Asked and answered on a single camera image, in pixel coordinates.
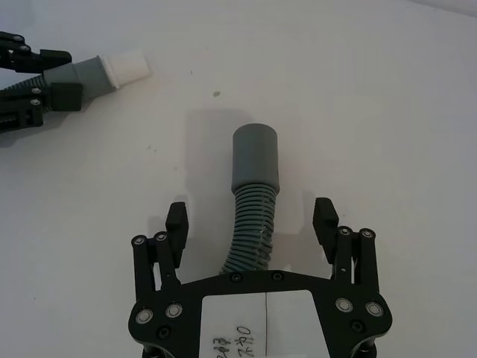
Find white plastic tube adapter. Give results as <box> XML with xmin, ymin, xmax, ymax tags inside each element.
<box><xmin>101</xmin><ymin>48</ymin><xmax>154</xmax><ymax>90</ymax></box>

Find white table cloth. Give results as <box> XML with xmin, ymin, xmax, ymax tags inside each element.
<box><xmin>0</xmin><ymin>0</ymin><xmax>477</xmax><ymax>358</ymax></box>

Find grey corrugated hose straight cuff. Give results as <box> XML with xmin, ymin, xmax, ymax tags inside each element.
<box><xmin>219</xmin><ymin>122</ymin><xmax>281</xmax><ymax>276</ymax></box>

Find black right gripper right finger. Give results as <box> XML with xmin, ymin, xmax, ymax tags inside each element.
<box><xmin>312</xmin><ymin>197</ymin><xmax>381</xmax><ymax>295</ymax></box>

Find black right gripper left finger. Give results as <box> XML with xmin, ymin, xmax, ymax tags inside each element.
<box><xmin>130</xmin><ymin>201</ymin><xmax>192</xmax><ymax>300</ymax></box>

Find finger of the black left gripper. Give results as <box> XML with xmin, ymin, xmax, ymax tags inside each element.
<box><xmin>0</xmin><ymin>81</ymin><xmax>84</xmax><ymax>136</ymax></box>
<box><xmin>0</xmin><ymin>31</ymin><xmax>73</xmax><ymax>74</ymax></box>

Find grey corrugated hose flared cuff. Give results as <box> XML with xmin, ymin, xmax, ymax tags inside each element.
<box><xmin>0</xmin><ymin>54</ymin><xmax>121</xmax><ymax>101</ymax></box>

